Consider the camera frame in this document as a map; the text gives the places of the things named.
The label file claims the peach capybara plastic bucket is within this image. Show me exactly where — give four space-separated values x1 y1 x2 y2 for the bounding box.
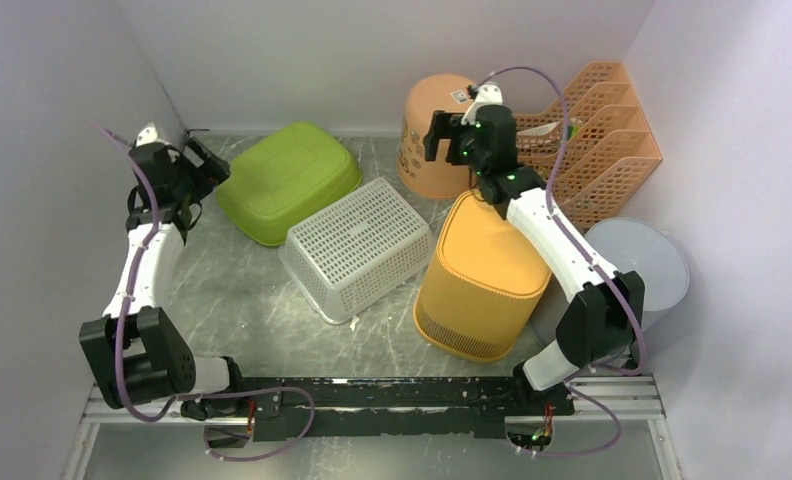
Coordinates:
397 74 472 199

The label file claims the green plastic basin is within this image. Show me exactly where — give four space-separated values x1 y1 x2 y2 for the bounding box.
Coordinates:
216 122 363 247

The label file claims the yellow slotted waste basket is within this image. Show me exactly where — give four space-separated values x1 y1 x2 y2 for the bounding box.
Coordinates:
413 191 552 363

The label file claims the white perforated basket tray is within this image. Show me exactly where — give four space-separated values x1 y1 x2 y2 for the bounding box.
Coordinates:
278 178 436 325

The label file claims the grey plastic bucket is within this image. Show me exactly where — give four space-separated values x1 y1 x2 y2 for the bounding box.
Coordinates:
530 217 689 347

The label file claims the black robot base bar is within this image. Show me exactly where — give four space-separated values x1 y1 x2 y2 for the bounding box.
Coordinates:
181 374 576 443

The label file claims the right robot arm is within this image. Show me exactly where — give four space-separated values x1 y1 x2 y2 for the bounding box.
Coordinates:
423 104 645 414

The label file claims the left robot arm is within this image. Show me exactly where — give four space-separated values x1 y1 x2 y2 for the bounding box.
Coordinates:
79 133 249 416

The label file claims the peach plastic desk organizer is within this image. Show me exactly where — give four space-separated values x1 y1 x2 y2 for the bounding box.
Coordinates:
553 61 662 232

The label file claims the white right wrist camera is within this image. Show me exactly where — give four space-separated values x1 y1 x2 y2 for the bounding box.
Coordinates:
460 81 503 125

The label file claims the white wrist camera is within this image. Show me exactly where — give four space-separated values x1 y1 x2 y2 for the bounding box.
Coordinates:
134 122 165 147
460 81 503 125

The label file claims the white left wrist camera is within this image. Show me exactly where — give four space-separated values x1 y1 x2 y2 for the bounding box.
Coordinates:
134 122 165 147

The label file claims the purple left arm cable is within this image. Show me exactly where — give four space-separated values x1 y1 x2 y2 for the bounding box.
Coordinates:
95 123 316 465

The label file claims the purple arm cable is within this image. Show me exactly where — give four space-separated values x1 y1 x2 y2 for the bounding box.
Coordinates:
95 123 316 465
468 64 649 460

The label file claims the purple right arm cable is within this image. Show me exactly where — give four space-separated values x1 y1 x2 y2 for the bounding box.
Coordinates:
468 64 649 460

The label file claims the aluminium rail frame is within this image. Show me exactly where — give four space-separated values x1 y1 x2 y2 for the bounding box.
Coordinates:
58 374 685 480

